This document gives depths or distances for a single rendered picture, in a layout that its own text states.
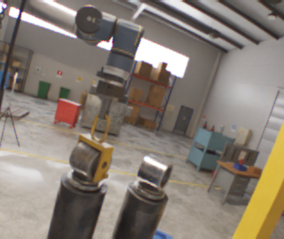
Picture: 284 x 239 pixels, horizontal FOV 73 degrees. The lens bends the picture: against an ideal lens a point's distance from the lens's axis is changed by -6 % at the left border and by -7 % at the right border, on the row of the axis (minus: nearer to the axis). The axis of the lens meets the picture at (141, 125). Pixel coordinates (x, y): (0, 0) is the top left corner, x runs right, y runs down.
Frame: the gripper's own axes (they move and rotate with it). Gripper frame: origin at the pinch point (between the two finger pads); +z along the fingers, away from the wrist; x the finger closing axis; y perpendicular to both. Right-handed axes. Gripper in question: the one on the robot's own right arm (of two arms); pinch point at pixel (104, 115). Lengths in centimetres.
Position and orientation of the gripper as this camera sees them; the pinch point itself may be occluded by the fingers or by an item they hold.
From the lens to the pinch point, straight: 87.5
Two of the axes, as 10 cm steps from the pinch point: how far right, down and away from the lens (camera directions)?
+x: 5.0, 0.3, 8.6
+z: -3.1, 9.4, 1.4
